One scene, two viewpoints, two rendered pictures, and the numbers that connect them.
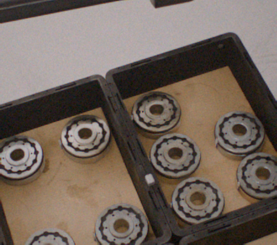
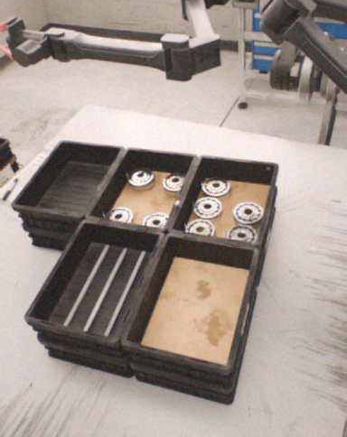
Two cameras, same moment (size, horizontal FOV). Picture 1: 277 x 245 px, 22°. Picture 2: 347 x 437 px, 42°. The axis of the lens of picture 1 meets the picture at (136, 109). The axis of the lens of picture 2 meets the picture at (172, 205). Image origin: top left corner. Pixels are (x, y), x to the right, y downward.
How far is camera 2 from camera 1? 0.77 m
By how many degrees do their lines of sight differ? 29
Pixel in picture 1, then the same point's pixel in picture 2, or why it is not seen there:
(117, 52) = not seen: hidden behind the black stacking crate
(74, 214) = (145, 211)
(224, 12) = (308, 172)
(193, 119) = (233, 200)
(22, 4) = (105, 51)
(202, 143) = (228, 212)
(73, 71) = not seen: hidden behind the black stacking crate
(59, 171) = (154, 192)
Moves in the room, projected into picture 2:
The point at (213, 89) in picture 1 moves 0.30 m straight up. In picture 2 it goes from (256, 192) to (257, 125)
